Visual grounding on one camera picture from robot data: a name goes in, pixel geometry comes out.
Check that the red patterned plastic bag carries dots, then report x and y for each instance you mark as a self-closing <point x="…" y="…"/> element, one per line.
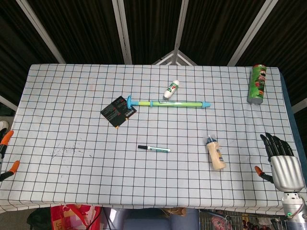
<point x="72" y="216"/>

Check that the black marker cap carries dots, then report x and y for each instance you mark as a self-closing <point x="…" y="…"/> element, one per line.
<point x="142" y="146"/>

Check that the black bag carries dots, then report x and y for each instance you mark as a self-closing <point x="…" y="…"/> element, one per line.
<point x="38" y="219"/>

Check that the white green marker body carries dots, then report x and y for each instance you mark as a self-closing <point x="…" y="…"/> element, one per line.
<point x="159" y="149"/>

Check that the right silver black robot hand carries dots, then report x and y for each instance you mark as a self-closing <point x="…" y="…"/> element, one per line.
<point x="286" y="172"/>

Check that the white metal frame bar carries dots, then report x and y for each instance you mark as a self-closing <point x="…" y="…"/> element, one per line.
<point x="299" y="104"/>
<point x="180" y="24"/>
<point x="251" y="31"/>
<point x="40" y="31"/>
<point x="122" y="31"/>
<point x="7" y="103"/>

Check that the white black-checked tablecloth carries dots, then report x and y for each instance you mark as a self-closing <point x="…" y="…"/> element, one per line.
<point x="72" y="124"/>

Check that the green chips can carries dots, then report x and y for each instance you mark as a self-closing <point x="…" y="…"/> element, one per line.
<point x="257" y="86"/>

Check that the blue grey robot torso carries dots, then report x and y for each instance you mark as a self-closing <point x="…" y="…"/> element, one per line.
<point x="148" y="221"/>

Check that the white triangular frame bracket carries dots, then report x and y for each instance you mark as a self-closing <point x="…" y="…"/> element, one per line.
<point x="174" y="53"/>

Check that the small white green-label bottle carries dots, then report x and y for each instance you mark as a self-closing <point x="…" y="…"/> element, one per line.
<point x="170" y="89"/>

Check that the left black orange-tipped robot hand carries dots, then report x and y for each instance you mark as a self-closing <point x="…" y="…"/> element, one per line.
<point x="8" y="136"/>

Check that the green blue water squirter tube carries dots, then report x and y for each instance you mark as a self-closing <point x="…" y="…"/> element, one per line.
<point x="177" y="104"/>

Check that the black printed card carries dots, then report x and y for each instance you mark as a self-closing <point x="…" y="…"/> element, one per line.
<point x="115" y="111"/>

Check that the beige mayonnaise squeeze bottle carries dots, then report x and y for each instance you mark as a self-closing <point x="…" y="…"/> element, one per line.
<point x="217" y="157"/>

